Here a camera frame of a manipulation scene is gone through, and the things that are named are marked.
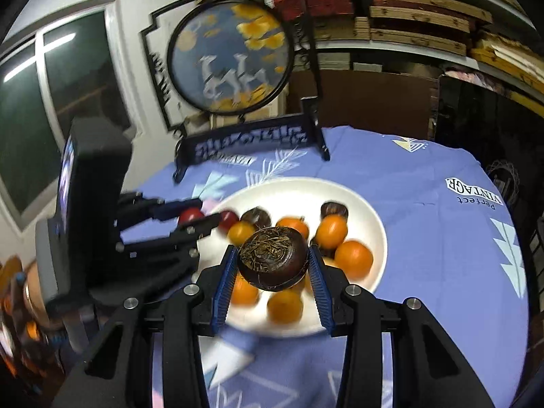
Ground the round deer screen on stand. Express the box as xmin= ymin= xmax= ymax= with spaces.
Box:
xmin=140 ymin=0 xmax=331 ymax=183

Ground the black glossy board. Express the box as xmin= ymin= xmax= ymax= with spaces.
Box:
xmin=433 ymin=74 xmax=544 ymax=222

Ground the stack of flat gift boxes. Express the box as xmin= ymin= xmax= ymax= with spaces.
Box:
xmin=198 ymin=0 xmax=544 ymax=94

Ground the white round plate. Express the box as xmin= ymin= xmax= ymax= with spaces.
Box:
xmin=203 ymin=177 xmax=387 ymax=338

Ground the window with white frame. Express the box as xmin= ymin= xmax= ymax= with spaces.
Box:
xmin=0 ymin=0 xmax=143 ymax=232

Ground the red cherry tomato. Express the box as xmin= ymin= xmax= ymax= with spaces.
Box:
xmin=218 ymin=209 xmax=239 ymax=234
xmin=178 ymin=207 xmax=204 ymax=225

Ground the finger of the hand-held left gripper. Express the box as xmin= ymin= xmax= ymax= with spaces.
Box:
xmin=117 ymin=216 xmax=222 ymax=261
xmin=116 ymin=193 xmax=204 ymax=227

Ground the brown cardboard board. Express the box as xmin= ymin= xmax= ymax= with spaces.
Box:
xmin=289 ymin=66 xmax=440 ymax=141

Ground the blue printed tablecloth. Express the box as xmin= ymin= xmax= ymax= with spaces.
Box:
xmin=64 ymin=125 xmax=530 ymax=408

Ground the dark mangosteen with dry fibres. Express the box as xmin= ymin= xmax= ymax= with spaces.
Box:
xmin=237 ymin=226 xmax=310 ymax=292

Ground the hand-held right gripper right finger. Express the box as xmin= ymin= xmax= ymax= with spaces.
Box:
xmin=307 ymin=244 xmax=489 ymax=408

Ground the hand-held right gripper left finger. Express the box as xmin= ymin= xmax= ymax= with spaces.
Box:
xmin=51 ymin=244 xmax=241 ymax=408

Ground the dark cloth with line print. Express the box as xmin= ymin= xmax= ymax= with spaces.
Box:
xmin=487 ymin=159 xmax=521 ymax=205

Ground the small orange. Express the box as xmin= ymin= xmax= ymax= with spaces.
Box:
xmin=228 ymin=221 xmax=256 ymax=244

